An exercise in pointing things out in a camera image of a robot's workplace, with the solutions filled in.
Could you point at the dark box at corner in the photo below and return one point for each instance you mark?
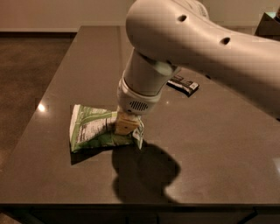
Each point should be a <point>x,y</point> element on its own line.
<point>269,26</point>

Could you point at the green jalapeno chip bag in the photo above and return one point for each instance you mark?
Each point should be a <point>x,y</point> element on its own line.
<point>92,128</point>

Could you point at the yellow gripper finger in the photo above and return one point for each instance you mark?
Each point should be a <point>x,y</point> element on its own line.
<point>126,123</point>

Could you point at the black snack bar wrapper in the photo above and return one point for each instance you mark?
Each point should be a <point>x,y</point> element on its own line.
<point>179,83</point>

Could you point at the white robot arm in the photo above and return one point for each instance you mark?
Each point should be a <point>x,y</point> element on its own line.
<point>167,35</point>

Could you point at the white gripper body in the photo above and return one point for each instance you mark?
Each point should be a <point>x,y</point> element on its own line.
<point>135,101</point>

